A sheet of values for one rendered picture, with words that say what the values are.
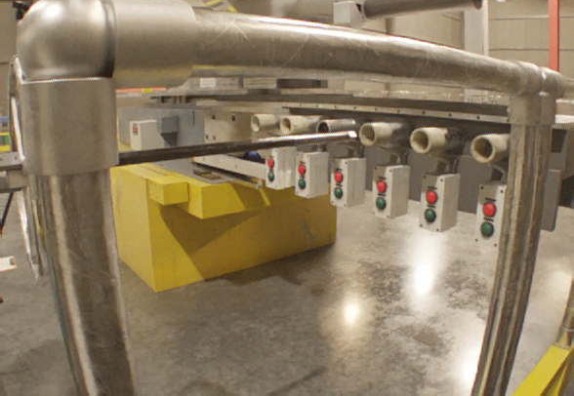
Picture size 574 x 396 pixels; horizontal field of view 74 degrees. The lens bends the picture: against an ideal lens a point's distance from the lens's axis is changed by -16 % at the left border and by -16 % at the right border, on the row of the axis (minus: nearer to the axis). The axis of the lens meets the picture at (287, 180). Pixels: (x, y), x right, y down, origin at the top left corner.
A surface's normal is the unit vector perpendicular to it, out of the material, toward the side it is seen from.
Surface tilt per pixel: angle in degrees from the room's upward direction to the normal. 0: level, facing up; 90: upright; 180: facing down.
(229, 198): 90
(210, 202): 90
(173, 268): 90
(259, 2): 90
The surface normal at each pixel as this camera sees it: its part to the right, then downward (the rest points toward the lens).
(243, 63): 0.50, 0.72
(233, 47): 0.63, 0.28
